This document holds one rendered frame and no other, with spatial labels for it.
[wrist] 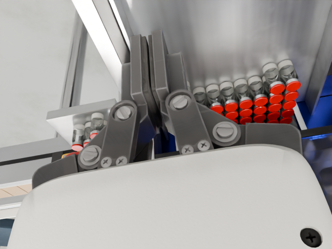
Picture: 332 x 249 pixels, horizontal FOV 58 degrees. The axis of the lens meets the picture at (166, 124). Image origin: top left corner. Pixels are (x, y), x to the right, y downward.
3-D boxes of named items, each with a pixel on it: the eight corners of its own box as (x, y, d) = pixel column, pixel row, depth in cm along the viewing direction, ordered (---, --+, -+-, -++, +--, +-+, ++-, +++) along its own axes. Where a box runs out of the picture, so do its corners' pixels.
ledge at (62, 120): (138, 138, 64) (138, 145, 63) (80, 148, 66) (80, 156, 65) (115, 98, 53) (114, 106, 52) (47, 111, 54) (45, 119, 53)
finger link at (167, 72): (171, 182, 13) (161, 74, 17) (243, 171, 13) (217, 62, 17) (154, 146, 11) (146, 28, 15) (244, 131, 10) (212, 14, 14)
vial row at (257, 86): (288, 77, 48) (298, 100, 46) (180, 99, 51) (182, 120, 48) (290, 68, 47) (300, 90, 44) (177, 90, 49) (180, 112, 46)
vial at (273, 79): (275, 70, 47) (284, 93, 44) (261, 73, 47) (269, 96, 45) (277, 61, 45) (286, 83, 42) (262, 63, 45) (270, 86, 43)
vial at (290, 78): (290, 68, 47) (300, 90, 44) (276, 70, 47) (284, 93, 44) (292, 58, 45) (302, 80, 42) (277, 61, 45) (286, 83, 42)
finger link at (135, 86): (100, 193, 14) (105, 85, 18) (167, 183, 13) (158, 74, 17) (66, 162, 11) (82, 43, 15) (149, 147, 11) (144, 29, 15)
